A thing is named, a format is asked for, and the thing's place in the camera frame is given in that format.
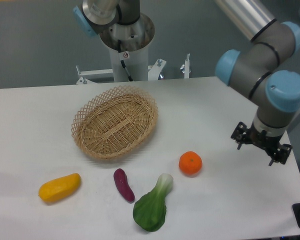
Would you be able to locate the orange tangerine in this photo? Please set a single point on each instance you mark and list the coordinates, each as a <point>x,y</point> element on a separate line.
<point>190,163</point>

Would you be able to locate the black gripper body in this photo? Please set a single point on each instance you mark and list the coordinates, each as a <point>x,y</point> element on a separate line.
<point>261,140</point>

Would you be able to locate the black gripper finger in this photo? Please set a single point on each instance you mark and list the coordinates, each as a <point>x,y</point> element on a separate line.
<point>279,154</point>
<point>241,135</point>

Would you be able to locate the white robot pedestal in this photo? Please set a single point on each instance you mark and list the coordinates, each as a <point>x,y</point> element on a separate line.
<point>128,47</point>

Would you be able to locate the green bok choy vegetable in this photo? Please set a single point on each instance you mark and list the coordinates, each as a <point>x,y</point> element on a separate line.
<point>149,212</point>

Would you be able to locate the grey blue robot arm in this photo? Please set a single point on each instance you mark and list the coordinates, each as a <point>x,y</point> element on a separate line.
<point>255,75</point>

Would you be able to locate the woven wicker basket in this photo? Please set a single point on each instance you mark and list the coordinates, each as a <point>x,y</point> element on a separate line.
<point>115,122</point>

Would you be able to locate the yellow mango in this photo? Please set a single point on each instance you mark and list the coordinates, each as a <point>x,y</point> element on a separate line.
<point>60,188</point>

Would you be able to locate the purple sweet potato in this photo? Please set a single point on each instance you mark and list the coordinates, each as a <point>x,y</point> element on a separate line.
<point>122,185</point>

